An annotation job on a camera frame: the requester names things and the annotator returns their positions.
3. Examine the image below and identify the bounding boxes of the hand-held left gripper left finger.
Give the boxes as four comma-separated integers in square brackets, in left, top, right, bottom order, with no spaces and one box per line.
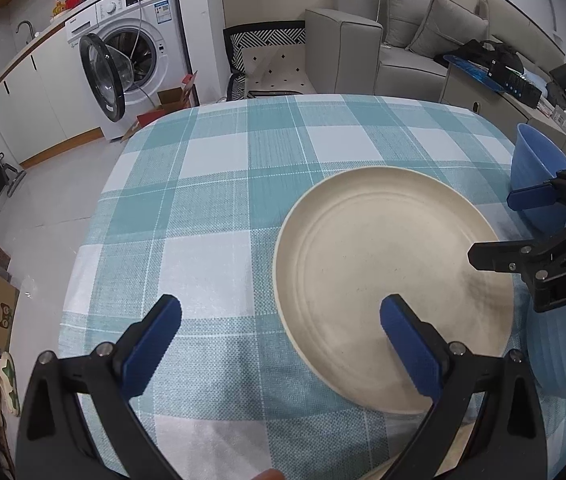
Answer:
[15,294,184,480]

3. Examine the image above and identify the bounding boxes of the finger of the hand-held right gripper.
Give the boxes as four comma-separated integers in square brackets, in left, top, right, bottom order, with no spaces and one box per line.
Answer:
[507,167,566,216]
[468,212,566,283]

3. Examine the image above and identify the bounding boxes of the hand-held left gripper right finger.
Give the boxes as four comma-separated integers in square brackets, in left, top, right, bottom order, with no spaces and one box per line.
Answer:
[379,294,548,480]

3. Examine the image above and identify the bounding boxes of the blue bowl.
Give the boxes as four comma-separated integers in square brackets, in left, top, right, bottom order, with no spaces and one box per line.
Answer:
[509,122,566,233]
[525,300,566,403]

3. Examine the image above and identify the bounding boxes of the cream plate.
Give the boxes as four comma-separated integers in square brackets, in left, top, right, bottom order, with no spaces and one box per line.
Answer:
[273,167,516,416]

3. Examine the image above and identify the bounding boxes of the grey side cabinet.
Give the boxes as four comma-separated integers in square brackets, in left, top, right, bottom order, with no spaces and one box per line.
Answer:
[438,62,566,161]

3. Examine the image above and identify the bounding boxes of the black box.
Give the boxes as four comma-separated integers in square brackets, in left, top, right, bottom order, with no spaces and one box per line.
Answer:
[488,57,546,108]

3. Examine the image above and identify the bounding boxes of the teal checked tablecloth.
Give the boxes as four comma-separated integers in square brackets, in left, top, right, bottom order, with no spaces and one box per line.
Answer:
[58,92,566,480]

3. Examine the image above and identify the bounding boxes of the black jacket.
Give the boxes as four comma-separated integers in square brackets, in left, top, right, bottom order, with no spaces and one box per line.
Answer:
[455,39,526,73]

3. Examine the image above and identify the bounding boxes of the grey cushion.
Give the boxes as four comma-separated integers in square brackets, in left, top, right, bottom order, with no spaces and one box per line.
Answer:
[405,0,491,58]
[382,0,436,50]

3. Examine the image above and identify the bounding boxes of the grey sofa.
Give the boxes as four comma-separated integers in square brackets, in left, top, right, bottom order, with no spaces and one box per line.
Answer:
[304,0,566,96]

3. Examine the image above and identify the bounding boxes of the red cardboard box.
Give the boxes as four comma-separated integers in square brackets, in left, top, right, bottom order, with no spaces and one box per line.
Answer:
[137,72,198,133]

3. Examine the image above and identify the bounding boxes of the white kitchen base cabinets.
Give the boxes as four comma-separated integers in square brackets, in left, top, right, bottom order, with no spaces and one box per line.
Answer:
[0,22,106,166]

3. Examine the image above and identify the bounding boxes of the white washing machine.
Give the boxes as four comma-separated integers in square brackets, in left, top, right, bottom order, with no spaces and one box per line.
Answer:
[65,0,194,142]

